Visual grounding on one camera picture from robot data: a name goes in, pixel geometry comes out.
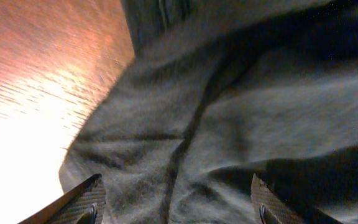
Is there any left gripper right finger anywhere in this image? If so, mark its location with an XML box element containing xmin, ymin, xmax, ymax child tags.
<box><xmin>250</xmin><ymin>174</ymin><xmax>342</xmax><ymax>224</ymax></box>

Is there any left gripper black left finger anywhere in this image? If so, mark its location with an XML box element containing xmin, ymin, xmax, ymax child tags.
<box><xmin>19</xmin><ymin>174</ymin><xmax>106</xmax><ymax>224</ymax></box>

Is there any black Nike t-shirt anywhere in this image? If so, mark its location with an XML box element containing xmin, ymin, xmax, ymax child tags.
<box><xmin>59</xmin><ymin>0</ymin><xmax>358</xmax><ymax>223</ymax></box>

